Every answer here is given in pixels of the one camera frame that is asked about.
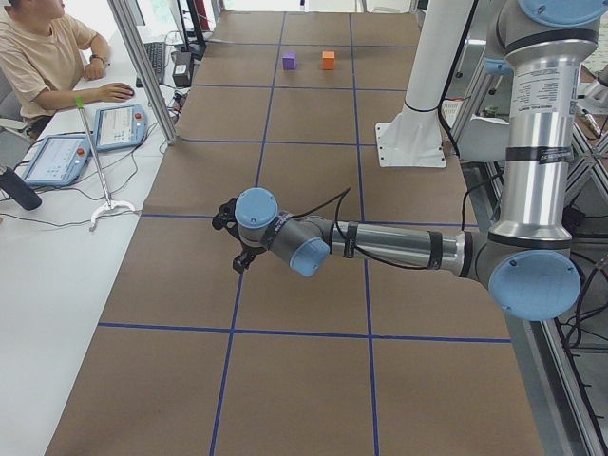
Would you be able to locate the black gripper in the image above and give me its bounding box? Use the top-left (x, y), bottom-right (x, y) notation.
top-left (212, 198), bottom-right (266, 273)

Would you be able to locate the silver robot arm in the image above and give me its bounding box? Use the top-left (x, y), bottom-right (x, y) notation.
top-left (212, 1), bottom-right (607, 321)

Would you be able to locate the purple foam block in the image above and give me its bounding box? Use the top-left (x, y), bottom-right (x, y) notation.
top-left (282, 51), bottom-right (297, 71)

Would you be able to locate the orange foam block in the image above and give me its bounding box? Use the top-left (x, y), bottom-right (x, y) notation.
top-left (321, 50), bottom-right (336, 71)

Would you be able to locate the person's left hand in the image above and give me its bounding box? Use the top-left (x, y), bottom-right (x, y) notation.
top-left (97, 83), bottom-right (130, 103)

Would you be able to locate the person's right hand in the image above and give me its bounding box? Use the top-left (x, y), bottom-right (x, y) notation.
top-left (83, 59), bottom-right (105, 81)

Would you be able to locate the far blue teach pendant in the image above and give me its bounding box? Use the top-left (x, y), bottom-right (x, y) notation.
top-left (93, 104), bottom-right (148, 152)

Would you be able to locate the blue teach pendant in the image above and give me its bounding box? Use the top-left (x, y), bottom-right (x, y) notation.
top-left (22, 134), bottom-right (90, 187)
top-left (93, 104), bottom-right (148, 152)

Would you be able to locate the black power adapter box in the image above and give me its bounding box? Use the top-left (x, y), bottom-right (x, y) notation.
top-left (172, 52), bottom-right (193, 87)

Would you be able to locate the near blue teach pendant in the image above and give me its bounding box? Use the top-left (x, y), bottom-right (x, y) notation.
top-left (22, 134), bottom-right (90, 187)

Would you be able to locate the black monitor stand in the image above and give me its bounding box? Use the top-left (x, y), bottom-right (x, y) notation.
top-left (177, 0), bottom-right (206, 61)

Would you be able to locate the black keyboard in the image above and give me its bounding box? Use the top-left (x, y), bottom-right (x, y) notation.
top-left (143, 42), bottom-right (166, 85)

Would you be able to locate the black cylindrical bottle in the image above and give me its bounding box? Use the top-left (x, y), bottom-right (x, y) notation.
top-left (1, 165), bottom-right (42, 211)

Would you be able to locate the seated person beige shirt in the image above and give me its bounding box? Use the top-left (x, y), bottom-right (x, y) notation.
top-left (1, 1), bottom-right (110, 138)

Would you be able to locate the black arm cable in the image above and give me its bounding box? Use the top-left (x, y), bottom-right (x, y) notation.
top-left (284, 186), bottom-right (446, 272)

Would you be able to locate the grey aluminium frame post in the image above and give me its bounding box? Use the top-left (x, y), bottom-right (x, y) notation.
top-left (107, 0), bottom-right (178, 145)

